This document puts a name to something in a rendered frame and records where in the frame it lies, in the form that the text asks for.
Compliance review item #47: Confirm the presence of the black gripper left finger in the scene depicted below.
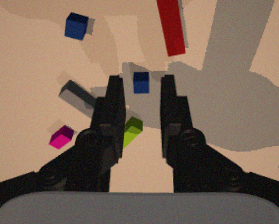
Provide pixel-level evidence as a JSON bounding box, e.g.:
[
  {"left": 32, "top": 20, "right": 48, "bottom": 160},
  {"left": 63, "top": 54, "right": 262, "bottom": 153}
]
[{"left": 0, "top": 75, "right": 126, "bottom": 208}]

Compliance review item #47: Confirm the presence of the lime green rod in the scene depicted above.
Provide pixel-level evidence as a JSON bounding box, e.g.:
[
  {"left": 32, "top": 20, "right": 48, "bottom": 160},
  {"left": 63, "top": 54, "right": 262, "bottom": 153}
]
[{"left": 123, "top": 116, "right": 143, "bottom": 149}]

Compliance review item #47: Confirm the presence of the grey rectangular block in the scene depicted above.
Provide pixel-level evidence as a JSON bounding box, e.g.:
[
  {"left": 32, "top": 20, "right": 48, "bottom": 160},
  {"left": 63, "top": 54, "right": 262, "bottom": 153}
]
[{"left": 58, "top": 80, "right": 96, "bottom": 118}]

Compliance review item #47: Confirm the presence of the magenta block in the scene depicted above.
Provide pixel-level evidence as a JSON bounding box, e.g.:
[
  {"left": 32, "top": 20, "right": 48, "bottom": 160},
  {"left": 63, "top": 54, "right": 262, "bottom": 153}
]
[{"left": 49, "top": 125, "right": 74, "bottom": 149}]

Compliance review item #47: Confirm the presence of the small blue block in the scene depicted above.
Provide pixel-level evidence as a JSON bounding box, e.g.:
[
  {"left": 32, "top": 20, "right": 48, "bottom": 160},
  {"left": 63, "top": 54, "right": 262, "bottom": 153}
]
[
  {"left": 133, "top": 72, "right": 149, "bottom": 94},
  {"left": 64, "top": 12, "right": 89, "bottom": 41}
]

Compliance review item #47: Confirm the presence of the red rod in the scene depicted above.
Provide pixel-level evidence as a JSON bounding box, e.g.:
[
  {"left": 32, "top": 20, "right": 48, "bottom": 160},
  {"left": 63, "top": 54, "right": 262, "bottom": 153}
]
[{"left": 156, "top": 0, "right": 186, "bottom": 57}]

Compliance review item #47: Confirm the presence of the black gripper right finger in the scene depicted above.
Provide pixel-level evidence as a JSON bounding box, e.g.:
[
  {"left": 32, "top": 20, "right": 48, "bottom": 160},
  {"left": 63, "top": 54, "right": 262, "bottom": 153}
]
[{"left": 160, "top": 75, "right": 279, "bottom": 207}]

